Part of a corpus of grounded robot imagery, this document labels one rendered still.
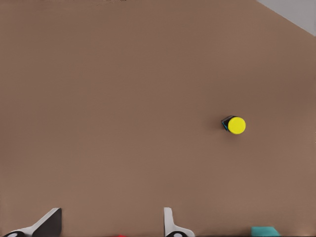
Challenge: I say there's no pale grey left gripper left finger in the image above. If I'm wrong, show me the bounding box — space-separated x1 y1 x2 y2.
1 207 63 237

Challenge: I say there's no teal block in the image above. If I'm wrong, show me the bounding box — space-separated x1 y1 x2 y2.
251 226 281 237

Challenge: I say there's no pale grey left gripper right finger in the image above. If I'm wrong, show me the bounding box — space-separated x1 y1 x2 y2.
163 207 196 237

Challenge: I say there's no black bottle with yellow cap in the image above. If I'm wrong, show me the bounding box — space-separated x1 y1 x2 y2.
221 115 246 135

